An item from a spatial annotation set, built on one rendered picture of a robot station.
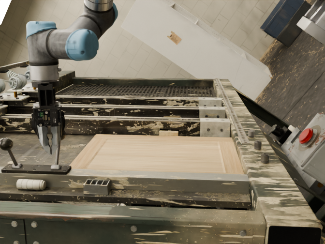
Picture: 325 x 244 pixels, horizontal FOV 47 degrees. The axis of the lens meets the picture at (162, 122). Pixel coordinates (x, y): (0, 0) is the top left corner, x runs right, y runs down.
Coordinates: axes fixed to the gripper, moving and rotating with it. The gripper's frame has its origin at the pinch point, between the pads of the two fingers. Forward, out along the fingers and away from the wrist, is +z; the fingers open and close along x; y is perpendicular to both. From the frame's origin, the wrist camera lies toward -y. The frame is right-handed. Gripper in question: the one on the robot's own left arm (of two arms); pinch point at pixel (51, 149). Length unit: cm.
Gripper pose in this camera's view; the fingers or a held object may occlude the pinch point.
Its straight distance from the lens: 112.3
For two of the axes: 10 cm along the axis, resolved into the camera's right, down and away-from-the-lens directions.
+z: 0.0, 9.7, 2.6
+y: 2.7, 2.5, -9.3
